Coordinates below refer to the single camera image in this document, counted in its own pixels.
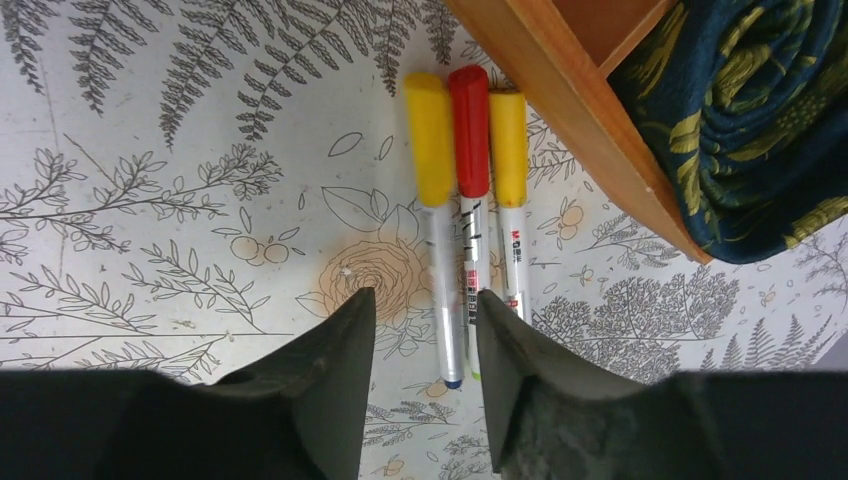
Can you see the white marker plain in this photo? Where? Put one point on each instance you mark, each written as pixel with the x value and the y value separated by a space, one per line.
pixel 512 223

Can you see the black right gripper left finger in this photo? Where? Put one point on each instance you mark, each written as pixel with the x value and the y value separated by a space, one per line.
pixel 296 413

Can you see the red pen cap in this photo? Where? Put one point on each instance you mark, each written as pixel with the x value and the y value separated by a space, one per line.
pixel 468 89

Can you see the yellow pen cap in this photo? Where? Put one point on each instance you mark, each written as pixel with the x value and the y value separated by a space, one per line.
pixel 429 120
pixel 509 147

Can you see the wooden compartment tray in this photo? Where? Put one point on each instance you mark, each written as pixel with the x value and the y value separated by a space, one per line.
pixel 560 55

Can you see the dark rolled fabric front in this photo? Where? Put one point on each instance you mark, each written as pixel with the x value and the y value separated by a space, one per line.
pixel 744 106

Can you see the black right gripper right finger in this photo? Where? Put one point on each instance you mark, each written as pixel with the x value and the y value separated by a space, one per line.
pixel 551 414

